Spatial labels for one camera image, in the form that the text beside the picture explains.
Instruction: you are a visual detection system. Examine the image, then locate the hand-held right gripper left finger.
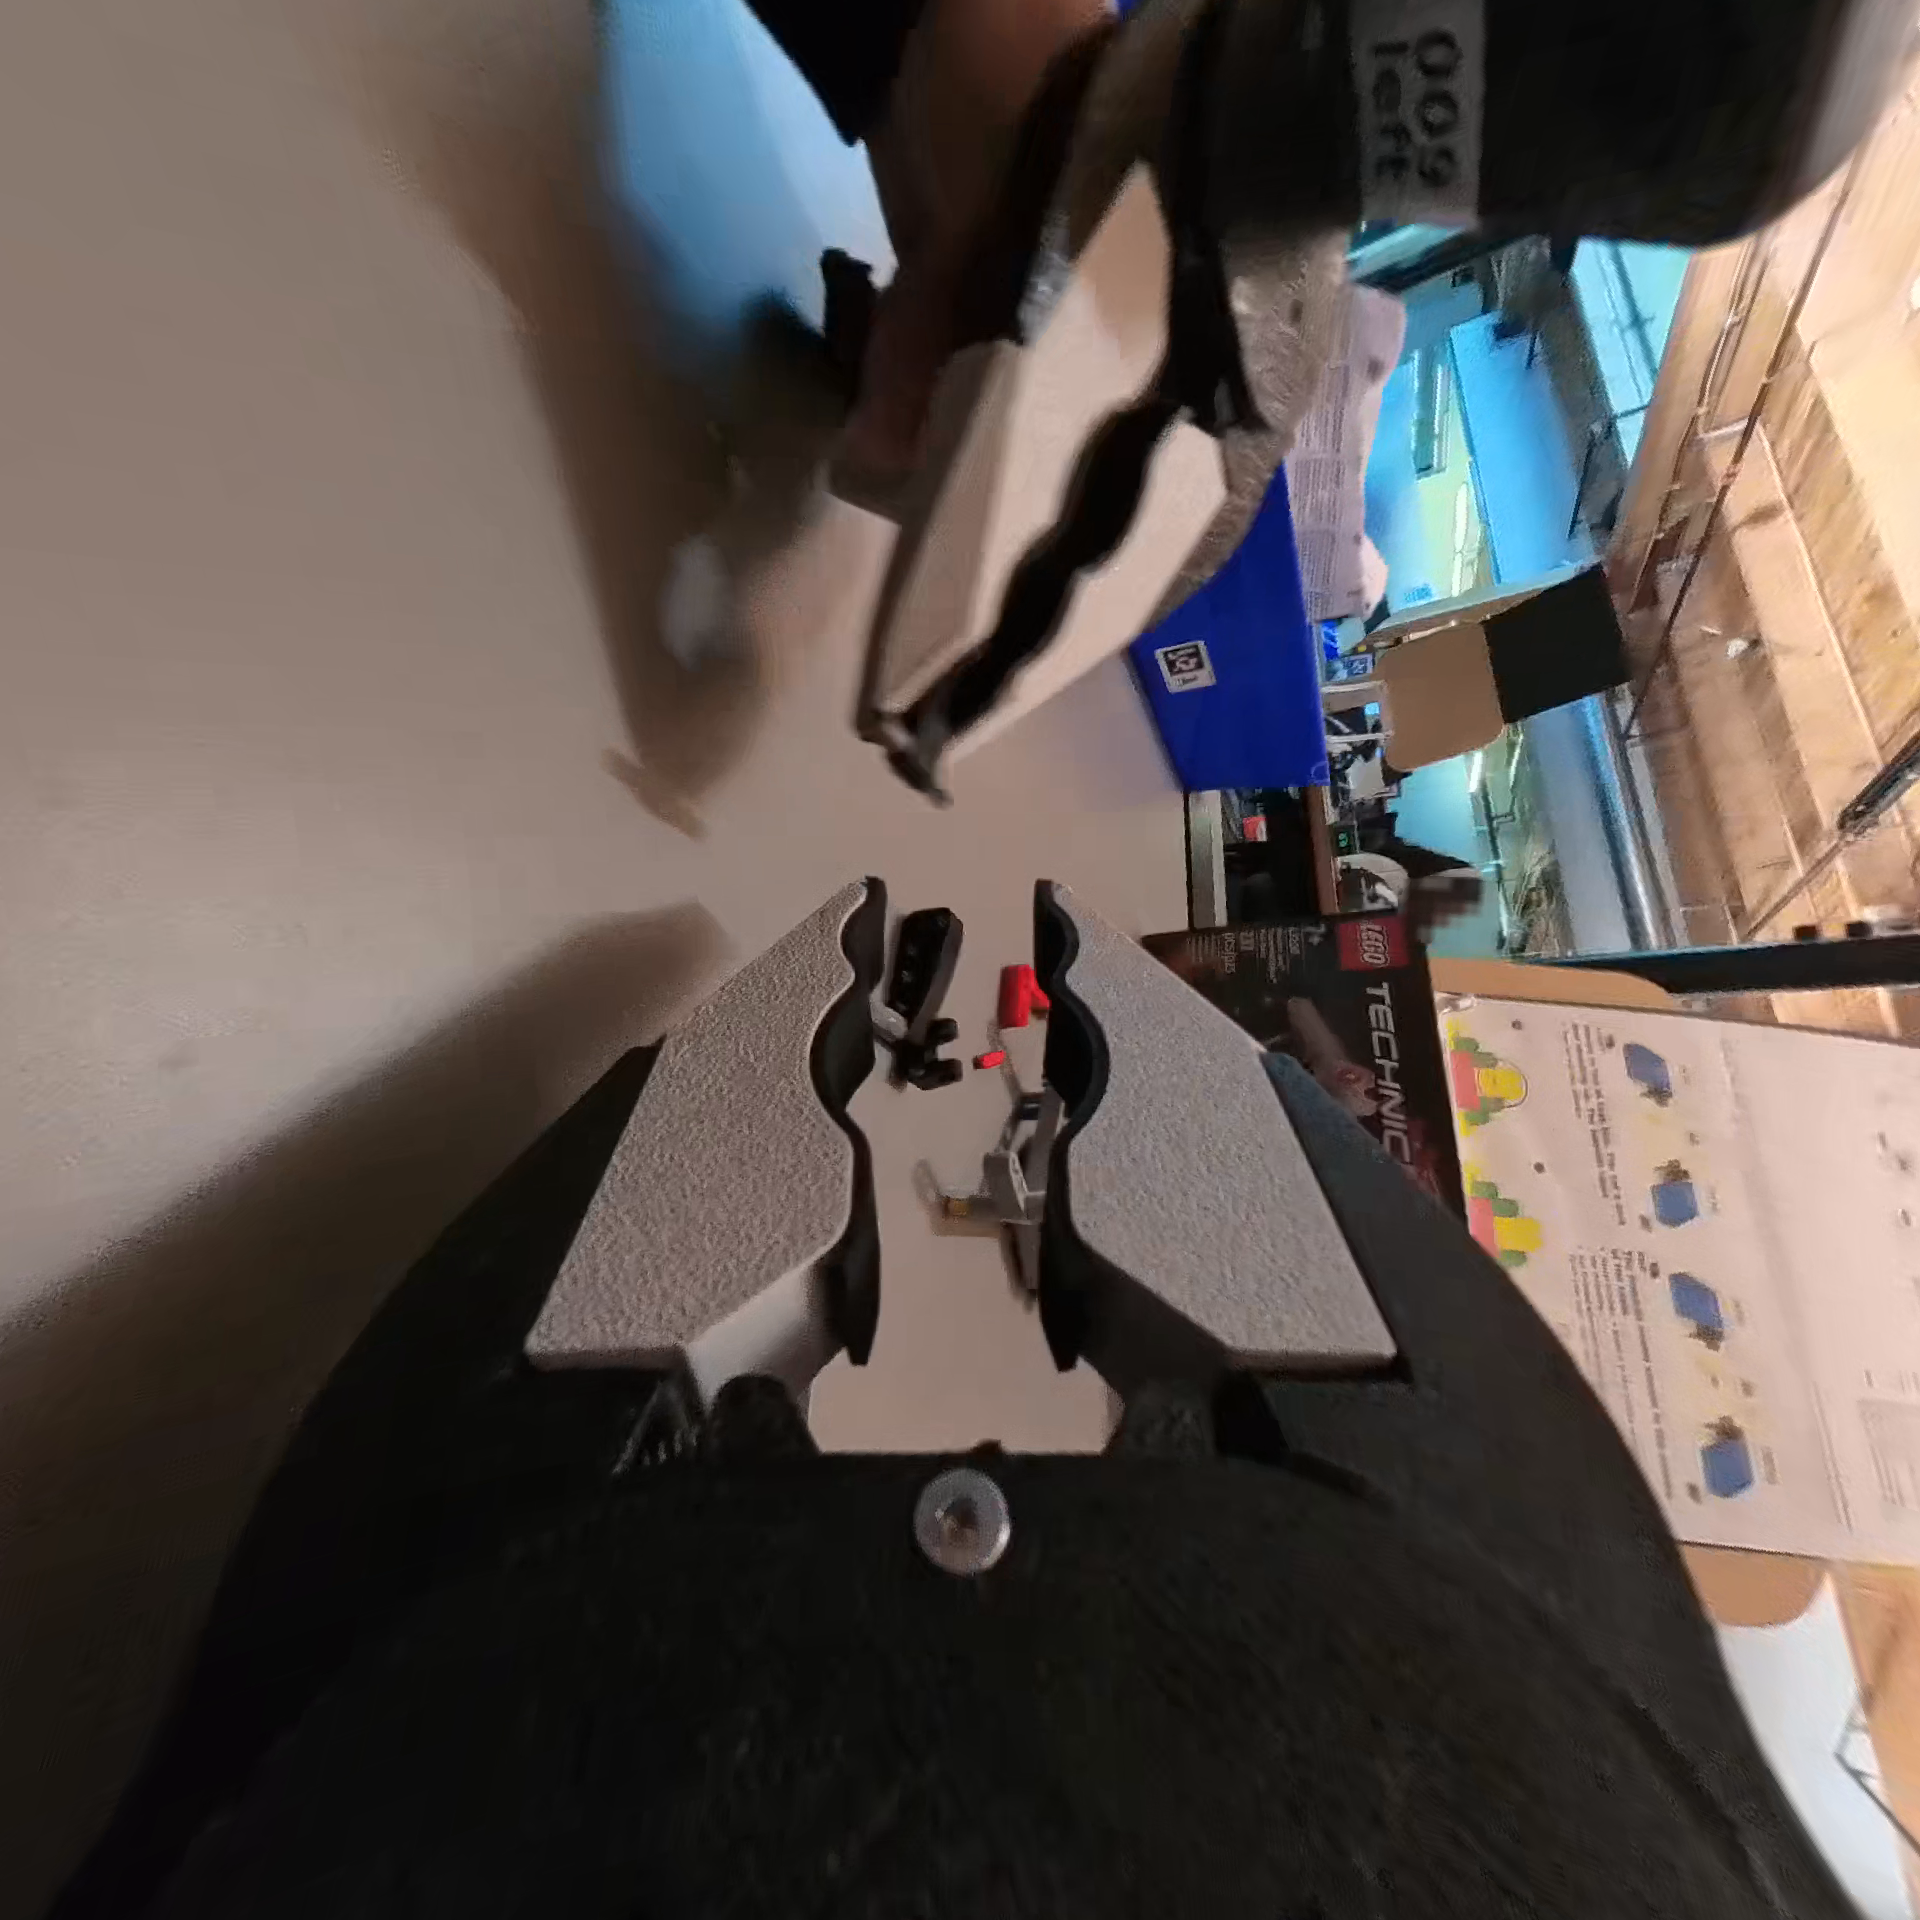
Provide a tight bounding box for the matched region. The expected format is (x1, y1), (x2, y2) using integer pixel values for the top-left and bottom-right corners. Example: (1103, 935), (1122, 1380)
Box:
(526, 881), (887, 1420)

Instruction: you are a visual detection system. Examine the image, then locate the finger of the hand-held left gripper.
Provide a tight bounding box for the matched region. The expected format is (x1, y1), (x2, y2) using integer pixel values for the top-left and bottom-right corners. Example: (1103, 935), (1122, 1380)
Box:
(895, 403), (1292, 789)
(866, 164), (1205, 736)

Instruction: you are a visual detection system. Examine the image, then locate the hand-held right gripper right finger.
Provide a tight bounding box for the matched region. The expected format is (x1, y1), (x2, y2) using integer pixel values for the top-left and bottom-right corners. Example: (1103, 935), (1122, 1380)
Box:
(1030, 881), (1403, 1384)

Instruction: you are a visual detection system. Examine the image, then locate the black lego beam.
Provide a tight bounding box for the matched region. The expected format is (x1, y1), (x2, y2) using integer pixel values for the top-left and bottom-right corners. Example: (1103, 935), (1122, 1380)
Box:
(895, 907), (967, 1025)

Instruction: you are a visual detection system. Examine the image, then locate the person's left forearm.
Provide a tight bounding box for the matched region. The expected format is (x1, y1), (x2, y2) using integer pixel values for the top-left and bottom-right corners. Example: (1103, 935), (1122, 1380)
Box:
(743, 0), (963, 145)

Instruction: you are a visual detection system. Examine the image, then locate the grey lego assembly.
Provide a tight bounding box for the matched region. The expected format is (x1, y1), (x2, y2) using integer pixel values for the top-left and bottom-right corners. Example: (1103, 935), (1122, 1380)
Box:
(919, 1088), (1069, 1297)

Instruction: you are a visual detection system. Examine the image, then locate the black lego set box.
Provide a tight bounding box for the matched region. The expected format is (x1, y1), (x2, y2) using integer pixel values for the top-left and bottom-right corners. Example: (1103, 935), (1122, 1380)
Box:
(1141, 913), (1468, 1221)

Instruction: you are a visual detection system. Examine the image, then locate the black lego connector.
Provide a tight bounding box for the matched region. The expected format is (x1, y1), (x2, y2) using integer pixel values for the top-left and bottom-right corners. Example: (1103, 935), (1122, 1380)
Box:
(872, 1008), (967, 1093)

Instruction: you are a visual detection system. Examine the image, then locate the person's left hand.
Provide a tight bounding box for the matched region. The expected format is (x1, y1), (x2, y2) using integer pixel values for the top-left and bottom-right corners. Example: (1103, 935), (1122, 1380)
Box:
(832, 0), (1119, 513)

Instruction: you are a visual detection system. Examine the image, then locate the blue bin with paper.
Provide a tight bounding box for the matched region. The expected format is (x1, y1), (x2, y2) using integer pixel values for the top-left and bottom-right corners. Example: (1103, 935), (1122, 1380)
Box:
(1124, 464), (1331, 792)

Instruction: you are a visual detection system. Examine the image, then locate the folded white paper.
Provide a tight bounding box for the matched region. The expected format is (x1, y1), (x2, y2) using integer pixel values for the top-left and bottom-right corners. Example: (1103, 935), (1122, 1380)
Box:
(1287, 287), (1402, 620)

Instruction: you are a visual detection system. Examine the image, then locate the tan board on stand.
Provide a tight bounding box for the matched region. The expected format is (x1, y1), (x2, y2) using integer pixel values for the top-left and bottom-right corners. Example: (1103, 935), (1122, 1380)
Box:
(1376, 567), (1632, 771)

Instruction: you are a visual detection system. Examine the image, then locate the white instruction sheet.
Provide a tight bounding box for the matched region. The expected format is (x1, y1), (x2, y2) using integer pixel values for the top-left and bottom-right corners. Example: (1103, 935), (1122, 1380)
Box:
(1431, 989), (1920, 1571)

